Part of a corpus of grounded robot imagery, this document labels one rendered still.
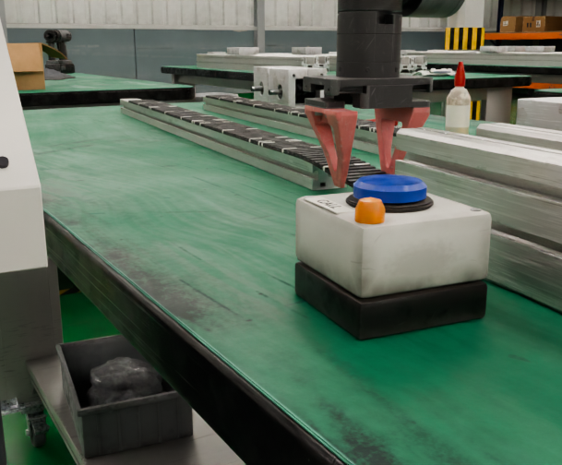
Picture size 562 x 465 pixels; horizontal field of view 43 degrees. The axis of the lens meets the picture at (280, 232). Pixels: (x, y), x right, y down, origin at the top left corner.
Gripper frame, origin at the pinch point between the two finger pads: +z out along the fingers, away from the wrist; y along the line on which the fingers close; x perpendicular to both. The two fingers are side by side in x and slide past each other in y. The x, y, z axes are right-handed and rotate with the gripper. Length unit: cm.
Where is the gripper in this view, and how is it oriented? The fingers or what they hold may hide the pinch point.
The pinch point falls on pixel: (364, 175)
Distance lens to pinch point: 68.3
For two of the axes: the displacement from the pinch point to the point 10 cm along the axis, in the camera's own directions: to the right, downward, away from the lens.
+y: 9.2, -1.0, 3.9
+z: 0.0, 9.7, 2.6
